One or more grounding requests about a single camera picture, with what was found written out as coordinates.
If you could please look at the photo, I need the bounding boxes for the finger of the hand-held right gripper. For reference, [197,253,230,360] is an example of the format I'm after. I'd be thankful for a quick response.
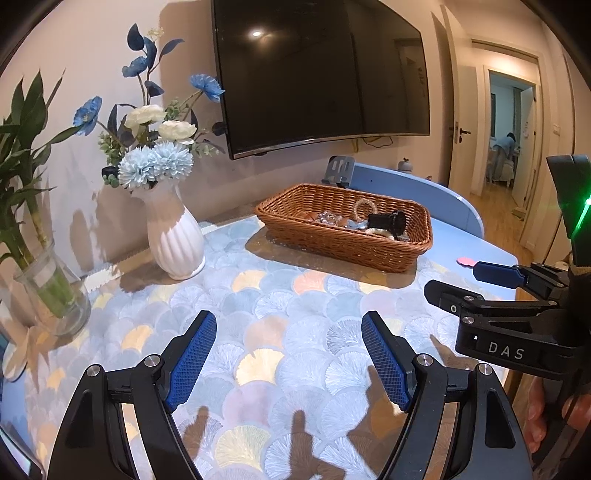
[473,261,572,301]
[424,279,561,324]

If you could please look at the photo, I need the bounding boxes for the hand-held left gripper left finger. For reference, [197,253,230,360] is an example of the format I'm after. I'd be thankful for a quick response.
[46,310,218,480]

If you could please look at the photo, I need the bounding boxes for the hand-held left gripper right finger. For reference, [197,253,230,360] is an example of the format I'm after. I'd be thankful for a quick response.
[361,311,534,480]

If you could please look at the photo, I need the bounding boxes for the brown wicker basket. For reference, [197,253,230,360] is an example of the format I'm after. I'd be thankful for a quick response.
[255,183,433,274]

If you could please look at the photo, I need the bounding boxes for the person's right hand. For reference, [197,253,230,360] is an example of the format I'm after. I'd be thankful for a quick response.
[526,376,591,455]

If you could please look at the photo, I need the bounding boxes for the scallop-patterned pastel table mat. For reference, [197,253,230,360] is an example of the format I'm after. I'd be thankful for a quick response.
[0,216,467,480]

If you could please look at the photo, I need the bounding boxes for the blue curved furniture panel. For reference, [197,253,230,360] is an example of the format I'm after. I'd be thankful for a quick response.
[351,162,519,296]

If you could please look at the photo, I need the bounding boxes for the white ribbed vase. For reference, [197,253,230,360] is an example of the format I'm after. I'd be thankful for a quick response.
[131,182,206,281]

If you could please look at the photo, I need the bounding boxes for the clear glass vase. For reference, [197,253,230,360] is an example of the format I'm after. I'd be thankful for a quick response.
[13,240,92,337]

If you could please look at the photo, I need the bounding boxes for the grey metal phone stand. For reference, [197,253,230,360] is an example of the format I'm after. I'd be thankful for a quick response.
[322,156,356,188]

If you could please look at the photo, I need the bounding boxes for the blue and white flower bouquet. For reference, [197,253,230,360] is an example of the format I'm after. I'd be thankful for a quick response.
[73,23,228,191]

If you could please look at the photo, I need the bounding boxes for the green bamboo plant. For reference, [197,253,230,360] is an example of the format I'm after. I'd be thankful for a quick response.
[0,69,89,319]

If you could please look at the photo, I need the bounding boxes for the television cable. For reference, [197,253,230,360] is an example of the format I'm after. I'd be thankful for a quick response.
[350,136,394,151]

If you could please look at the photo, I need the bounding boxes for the beige door with handle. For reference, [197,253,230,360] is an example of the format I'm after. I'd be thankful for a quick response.
[450,44,477,195]

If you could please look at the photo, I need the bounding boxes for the black wall television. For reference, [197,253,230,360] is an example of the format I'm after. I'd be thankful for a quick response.
[211,0,431,160]

